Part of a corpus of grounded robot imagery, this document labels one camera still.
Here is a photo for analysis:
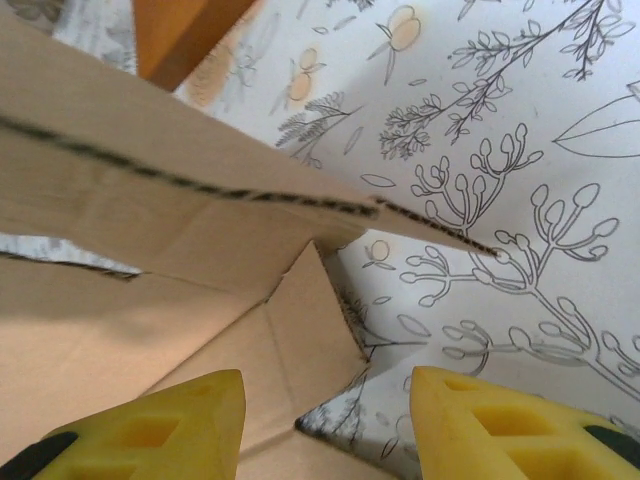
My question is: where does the wooden rack base block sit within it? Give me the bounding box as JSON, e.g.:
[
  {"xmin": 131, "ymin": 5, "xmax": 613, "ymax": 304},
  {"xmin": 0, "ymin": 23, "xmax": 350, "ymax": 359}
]
[{"xmin": 132, "ymin": 0, "xmax": 264, "ymax": 94}]

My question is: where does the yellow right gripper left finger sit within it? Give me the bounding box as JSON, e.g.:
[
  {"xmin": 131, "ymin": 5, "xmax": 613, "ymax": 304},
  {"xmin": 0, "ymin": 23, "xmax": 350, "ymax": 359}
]
[{"xmin": 12, "ymin": 368, "xmax": 247, "ymax": 480}]

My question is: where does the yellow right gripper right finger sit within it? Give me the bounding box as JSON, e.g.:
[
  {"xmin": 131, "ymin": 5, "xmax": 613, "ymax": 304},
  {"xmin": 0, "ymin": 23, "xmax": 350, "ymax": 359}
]
[{"xmin": 408, "ymin": 364, "xmax": 640, "ymax": 480}]

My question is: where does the brown cardboard box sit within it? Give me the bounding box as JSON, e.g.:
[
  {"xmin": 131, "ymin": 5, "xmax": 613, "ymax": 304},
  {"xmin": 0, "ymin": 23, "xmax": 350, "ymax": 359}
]
[{"xmin": 0, "ymin": 4, "xmax": 504, "ymax": 480}]

